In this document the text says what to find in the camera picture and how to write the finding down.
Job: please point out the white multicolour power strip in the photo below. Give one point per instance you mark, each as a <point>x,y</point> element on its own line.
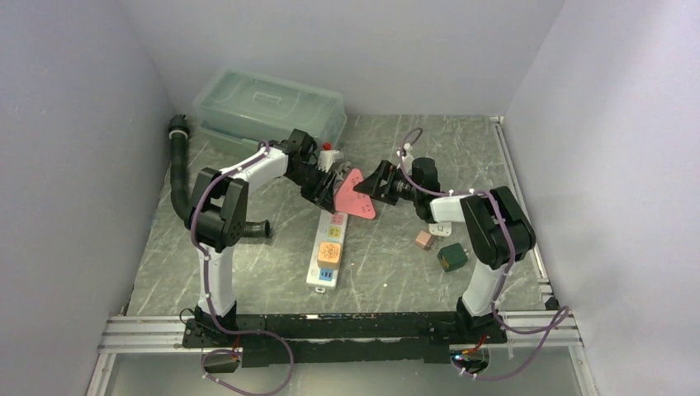
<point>331,227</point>

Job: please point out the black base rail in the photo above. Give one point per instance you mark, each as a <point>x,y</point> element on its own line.
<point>267,339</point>

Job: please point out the white square adapter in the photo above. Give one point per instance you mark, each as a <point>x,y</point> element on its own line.
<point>441,229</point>

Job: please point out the pink triangular power strip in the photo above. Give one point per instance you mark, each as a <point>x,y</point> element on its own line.
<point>351,202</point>

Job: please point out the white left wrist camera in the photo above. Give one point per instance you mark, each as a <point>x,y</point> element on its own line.
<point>329,157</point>

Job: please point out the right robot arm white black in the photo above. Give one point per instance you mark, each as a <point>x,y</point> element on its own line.
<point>498,229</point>

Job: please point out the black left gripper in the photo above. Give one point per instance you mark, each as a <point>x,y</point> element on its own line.
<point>322,195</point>

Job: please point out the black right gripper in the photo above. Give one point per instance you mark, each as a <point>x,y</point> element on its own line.
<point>387,172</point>

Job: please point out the translucent green plastic box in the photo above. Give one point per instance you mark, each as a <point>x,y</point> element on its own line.
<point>236,110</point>

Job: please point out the aluminium frame rail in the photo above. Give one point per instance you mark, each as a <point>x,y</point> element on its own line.
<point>355,262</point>

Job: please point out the dark green cube adapter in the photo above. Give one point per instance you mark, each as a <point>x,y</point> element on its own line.
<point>452,257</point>

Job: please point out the tan cube plug adapter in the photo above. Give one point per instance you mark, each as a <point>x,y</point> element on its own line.
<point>329,255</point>

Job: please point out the small pink cube adapter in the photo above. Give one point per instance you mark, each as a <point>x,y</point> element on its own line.
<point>425,240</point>

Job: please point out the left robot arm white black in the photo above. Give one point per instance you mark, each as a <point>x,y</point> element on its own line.
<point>218,218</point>

